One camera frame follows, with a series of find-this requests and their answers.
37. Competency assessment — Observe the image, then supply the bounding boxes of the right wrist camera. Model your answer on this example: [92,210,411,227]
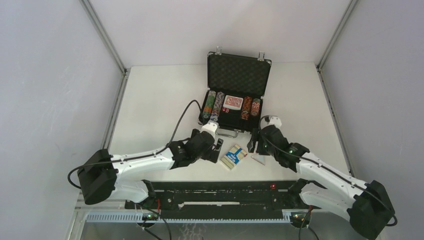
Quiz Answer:
[266,115,282,129]

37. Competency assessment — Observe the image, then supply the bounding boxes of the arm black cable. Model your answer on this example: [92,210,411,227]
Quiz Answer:
[67,99,208,190]
[258,115,398,227]

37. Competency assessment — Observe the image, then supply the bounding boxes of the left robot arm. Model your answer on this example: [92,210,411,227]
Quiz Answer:
[71,129,224,209]

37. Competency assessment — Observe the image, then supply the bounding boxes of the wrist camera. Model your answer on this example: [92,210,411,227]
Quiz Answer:
[266,115,282,129]
[200,120,219,138]

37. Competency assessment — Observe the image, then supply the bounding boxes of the clear triangle dealer marker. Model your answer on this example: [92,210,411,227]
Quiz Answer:
[251,153,266,166]

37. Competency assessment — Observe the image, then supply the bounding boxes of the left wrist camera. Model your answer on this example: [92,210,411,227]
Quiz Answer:
[200,120,219,138]

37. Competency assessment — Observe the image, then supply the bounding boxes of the black poker set case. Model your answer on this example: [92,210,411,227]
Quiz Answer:
[201,47,273,133]

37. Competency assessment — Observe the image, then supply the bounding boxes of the aluminium frame rail front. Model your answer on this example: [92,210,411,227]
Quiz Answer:
[74,188,377,215]

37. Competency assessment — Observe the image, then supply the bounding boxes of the blue tan poker chip row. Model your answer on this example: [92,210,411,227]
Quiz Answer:
[209,92,225,122]

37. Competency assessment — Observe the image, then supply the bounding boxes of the white cable duct strip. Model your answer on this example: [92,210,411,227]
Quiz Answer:
[85,211,292,223]

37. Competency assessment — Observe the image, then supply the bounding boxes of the green poker chip row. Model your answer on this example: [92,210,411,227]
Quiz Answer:
[202,90,217,120]

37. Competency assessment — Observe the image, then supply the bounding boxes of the red white poker chip row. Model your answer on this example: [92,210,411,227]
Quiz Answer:
[250,98,261,117]

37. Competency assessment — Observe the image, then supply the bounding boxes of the blue texas holdem card box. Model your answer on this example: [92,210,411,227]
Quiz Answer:
[219,144,248,171]

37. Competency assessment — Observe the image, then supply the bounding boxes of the left aluminium frame post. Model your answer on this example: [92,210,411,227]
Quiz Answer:
[79,0,127,75]

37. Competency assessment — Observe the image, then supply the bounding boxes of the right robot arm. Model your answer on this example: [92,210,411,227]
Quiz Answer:
[248,124,398,240]

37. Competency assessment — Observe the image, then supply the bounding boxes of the aluminium frame post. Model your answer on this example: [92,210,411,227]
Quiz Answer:
[316,0,360,73]
[79,0,127,75]

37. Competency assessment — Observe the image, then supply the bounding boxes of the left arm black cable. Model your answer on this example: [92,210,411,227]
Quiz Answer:
[67,99,208,190]

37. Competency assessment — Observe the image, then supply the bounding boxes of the orange black poker chip row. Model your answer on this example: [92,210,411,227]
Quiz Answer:
[241,96,253,120]

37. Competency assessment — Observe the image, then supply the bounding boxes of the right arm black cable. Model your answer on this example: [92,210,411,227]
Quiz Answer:
[258,115,398,227]

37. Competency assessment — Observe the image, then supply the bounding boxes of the red playing card deck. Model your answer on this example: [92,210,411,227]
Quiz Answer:
[222,95,244,111]

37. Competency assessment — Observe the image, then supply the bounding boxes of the right aluminium frame post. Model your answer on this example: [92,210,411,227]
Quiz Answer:
[316,0,360,73]

